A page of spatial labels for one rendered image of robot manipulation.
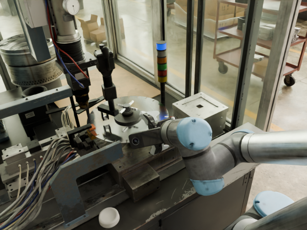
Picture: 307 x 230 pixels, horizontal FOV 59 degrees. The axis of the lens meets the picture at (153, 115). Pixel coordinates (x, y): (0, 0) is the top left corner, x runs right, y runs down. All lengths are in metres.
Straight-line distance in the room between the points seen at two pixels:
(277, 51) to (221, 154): 0.48
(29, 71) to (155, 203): 0.96
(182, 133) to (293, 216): 0.26
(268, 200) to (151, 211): 0.42
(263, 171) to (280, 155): 1.64
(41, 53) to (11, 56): 0.58
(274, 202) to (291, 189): 1.43
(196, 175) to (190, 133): 0.11
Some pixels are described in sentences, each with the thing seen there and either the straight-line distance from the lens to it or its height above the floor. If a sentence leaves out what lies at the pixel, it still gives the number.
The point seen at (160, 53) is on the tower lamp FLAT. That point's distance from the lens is 1.23.
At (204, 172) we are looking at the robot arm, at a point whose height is 1.09.
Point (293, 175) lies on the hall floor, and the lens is 2.33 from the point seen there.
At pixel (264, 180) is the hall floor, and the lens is 2.22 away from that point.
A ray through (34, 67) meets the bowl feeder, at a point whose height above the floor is 1.00.
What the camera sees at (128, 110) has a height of 0.99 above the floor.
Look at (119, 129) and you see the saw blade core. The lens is 1.04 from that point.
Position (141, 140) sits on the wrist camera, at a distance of 0.79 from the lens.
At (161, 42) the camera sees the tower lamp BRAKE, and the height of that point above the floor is 1.16.
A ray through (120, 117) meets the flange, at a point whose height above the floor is 0.96.
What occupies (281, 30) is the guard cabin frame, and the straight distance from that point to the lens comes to 1.02.
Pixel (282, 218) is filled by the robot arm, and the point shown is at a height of 1.15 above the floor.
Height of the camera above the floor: 1.57
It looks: 34 degrees down
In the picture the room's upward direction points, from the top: 3 degrees counter-clockwise
